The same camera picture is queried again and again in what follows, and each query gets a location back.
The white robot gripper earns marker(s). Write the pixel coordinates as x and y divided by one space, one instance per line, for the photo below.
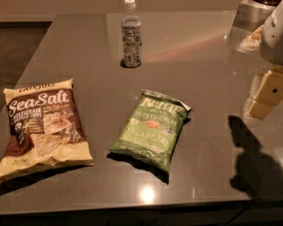
277 38

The clear plastic water bottle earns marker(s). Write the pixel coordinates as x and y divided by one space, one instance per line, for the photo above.
132 35

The green jalapeno chips bag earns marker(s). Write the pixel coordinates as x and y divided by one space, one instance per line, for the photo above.
152 130

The Sea Salt chips bag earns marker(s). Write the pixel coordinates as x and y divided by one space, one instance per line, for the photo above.
46 131

